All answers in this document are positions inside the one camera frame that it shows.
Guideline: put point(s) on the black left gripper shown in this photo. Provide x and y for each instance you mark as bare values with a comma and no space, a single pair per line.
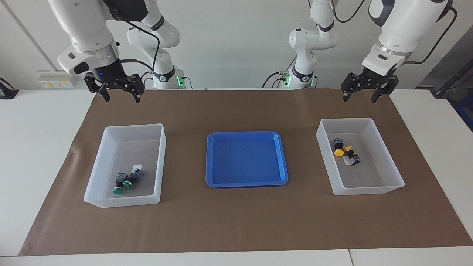
369,82

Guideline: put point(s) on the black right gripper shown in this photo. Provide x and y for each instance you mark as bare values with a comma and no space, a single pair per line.
111,75

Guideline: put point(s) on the yellow push button switch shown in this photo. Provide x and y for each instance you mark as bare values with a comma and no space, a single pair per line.
354,159
338,152

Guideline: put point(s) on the green push button switch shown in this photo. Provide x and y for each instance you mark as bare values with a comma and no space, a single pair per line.
118,190
137,174

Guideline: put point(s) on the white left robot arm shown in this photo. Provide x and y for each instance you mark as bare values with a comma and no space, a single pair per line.
402,26

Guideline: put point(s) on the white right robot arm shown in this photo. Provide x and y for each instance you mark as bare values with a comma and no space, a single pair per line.
85,26

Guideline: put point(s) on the translucent white plastic box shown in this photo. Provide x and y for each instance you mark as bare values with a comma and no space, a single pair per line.
366,173
99,184

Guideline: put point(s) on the black metal stand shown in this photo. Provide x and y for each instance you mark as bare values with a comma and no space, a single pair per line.
443,87

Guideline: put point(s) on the blue crate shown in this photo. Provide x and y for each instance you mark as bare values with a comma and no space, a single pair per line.
466,112

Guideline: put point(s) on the black device at table edge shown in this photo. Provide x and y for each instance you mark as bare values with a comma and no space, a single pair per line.
7,92

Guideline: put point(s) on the blue plastic tray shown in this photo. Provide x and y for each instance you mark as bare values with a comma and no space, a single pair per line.
244,162

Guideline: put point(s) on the brown paper mat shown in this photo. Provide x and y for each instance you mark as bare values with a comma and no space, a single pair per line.
236,221

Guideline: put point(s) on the white wall socket box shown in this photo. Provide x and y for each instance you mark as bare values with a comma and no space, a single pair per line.
48,81

